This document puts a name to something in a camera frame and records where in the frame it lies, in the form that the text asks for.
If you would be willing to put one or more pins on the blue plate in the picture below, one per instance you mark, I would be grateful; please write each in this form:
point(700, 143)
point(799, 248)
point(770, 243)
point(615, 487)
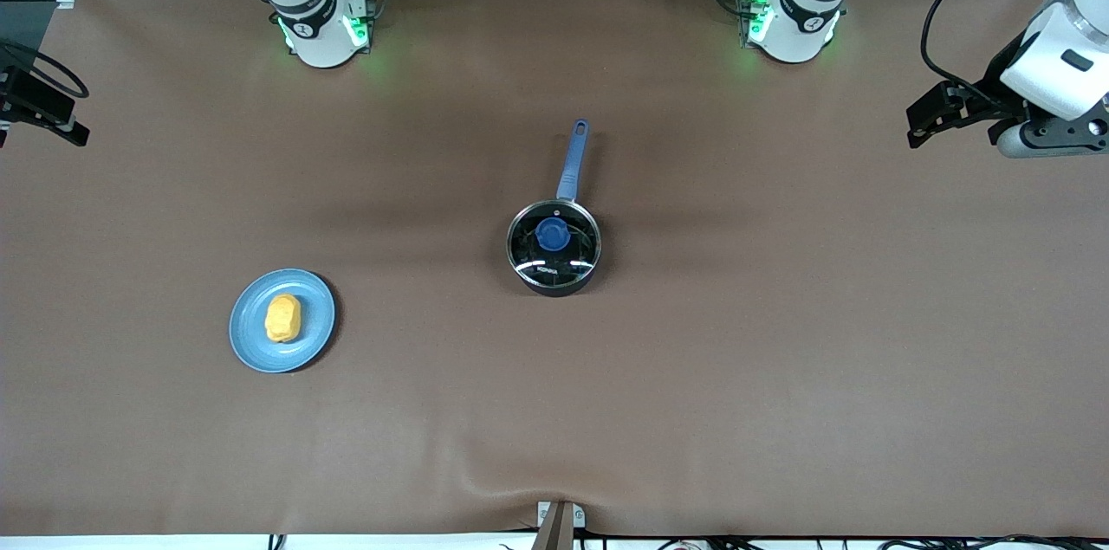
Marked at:
point(251, 342)

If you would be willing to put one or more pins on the grey metal table clamp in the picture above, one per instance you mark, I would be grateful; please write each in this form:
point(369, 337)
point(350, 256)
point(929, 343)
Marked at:
point(561, 520)

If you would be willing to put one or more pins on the brown table mat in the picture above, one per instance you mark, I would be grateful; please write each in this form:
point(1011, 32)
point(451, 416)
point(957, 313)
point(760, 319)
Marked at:
point(554, 411)

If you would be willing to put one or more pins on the glass lid with blue knob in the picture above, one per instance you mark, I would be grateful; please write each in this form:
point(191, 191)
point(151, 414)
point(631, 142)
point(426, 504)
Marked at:
point(528, 242)

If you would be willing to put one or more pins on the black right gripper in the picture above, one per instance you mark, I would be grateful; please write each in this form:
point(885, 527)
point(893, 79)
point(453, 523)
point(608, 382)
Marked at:
point(19, 96)

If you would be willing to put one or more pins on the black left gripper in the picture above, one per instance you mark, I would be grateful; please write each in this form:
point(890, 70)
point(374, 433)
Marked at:
point(995, 83)

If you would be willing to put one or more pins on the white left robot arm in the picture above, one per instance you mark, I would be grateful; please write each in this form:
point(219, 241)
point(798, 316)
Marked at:
point(793, 22)

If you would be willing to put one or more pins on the yellow potato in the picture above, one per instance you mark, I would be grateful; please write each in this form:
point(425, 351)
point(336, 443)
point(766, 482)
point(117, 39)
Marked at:
point(282, 318)

